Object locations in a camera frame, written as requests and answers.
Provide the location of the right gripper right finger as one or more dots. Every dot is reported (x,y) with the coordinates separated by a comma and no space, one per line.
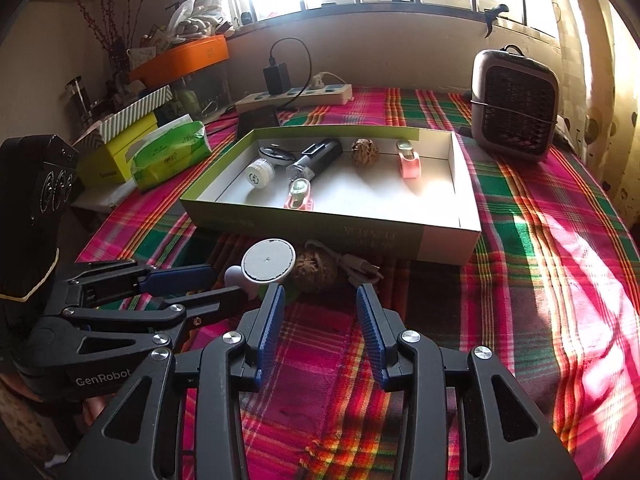
(503,433)

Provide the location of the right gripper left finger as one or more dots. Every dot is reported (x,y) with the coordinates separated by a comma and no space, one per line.
(139,434)

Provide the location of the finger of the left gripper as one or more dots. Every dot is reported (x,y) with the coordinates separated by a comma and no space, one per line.
(208,308)
(174,281)

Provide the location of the white round bulb gadget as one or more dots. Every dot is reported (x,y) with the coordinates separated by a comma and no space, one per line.
(234,276)

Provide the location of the white green round spool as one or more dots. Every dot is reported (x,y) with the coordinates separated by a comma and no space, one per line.
(267,262)

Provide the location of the green tissue pack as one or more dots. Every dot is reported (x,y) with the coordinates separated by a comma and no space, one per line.
(167,151)

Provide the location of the white small bottle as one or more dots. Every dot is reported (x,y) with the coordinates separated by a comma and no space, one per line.
(260,173)

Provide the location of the yellow green box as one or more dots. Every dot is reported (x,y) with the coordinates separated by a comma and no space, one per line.
(107,165)

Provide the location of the pink clip near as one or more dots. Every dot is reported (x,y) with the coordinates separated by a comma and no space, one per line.
(299,195)

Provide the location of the pink clip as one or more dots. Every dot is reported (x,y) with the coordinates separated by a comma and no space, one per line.
(299,195)
(408,160)

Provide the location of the black oval gadget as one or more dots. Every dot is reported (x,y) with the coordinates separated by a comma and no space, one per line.
(277,156)

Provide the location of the plaid red green blanket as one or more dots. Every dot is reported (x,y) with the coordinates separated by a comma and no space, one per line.
(552,288)

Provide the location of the striped white box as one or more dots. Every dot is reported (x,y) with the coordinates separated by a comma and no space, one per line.
(103,132)

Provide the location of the black cylindrical flashlight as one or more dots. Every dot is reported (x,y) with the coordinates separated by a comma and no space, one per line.
(314,160)

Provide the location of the black smartphone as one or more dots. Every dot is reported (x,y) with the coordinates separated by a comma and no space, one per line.
(265,117)

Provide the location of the orange storage box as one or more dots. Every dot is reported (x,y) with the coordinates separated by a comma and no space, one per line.
(180,61)

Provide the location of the brown walnut in box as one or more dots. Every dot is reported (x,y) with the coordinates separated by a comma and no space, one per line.
(364,153)

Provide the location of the black charger adapter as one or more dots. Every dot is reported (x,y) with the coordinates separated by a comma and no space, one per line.
(277,79)

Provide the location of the green cardboard box tray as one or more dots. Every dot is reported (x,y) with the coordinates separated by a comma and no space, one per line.
(370,210)

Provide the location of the white power strip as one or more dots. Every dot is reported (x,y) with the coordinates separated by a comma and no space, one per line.
(332,94)

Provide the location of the red dried branches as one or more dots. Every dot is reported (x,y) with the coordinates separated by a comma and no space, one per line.
(115,38)

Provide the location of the pink clip far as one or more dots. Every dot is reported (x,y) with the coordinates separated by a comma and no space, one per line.
(408,160)

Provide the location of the grey portable heater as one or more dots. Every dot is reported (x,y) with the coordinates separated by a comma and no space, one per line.
(515,103)

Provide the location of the floral cream curtain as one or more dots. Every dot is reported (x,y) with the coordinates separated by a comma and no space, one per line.
(600,97)

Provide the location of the black window handle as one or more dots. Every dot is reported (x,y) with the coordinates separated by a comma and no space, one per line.
(491,15)

